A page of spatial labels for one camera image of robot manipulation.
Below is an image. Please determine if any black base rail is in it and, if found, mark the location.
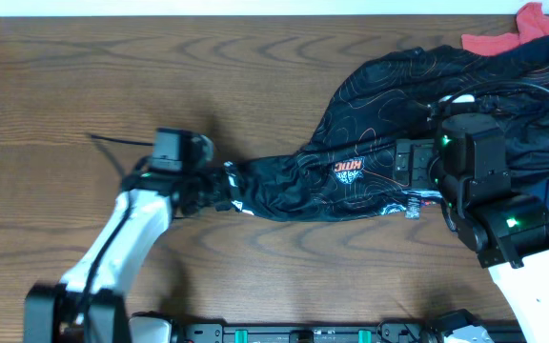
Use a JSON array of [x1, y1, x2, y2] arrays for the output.
[[126, 309, 528, 343]]

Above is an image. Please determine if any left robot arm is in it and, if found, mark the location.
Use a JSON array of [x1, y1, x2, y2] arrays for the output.
[[23, 169, 223, 342]]

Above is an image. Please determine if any black orange patterned jersey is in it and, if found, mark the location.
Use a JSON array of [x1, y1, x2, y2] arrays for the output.
[[215, 36, 549, 222]]

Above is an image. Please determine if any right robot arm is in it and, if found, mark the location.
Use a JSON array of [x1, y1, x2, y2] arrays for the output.
[[394, 113, 549, 342]]

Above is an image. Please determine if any red garment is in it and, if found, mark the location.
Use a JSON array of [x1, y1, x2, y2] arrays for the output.
[[461, 2, 549, 56]]

